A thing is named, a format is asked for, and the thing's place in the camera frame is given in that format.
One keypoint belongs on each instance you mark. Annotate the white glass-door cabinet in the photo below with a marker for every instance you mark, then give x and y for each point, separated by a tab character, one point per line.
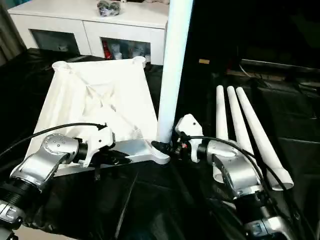
75	27

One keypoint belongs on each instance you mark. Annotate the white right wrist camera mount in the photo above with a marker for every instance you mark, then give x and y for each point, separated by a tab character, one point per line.
190	127

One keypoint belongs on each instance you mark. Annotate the white plastic table leg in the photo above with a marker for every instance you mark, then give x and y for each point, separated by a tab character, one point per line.
260	140
238	120
173	62
221	112

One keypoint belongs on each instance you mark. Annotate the grey curtain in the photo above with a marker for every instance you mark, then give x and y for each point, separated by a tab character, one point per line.
11	32

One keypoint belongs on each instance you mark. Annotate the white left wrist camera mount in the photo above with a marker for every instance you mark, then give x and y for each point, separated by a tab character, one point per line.
100	142

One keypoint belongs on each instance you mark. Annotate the black mat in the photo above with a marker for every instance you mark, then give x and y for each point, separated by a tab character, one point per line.
137	205

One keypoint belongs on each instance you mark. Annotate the white plastic table top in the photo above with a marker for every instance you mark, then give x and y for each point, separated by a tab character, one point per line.
100	100

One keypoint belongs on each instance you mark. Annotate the black flat screen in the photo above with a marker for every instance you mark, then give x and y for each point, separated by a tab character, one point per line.
280	66

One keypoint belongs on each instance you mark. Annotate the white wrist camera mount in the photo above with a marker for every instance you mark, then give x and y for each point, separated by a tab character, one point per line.
100	142
190	127

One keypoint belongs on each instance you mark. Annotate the black and white bundle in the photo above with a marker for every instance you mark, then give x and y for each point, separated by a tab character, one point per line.
108	7

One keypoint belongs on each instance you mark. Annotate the small yellow label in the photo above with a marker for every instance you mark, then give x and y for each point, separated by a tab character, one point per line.
204	61

